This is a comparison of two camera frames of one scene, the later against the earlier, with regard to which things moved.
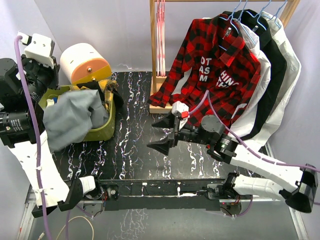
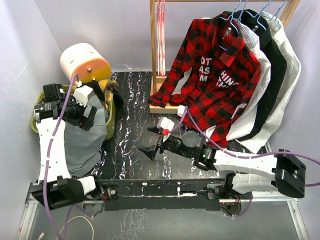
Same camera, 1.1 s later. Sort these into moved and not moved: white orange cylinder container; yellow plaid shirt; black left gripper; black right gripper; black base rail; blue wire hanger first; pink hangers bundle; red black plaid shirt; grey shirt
Moved: grey shirt; black right gripper; black left gripper
Not moved: black base rail; blue wire hanger first; yellow plaid shirt; red black plaid shirt; white orange cylinder container; pink hangers bundle
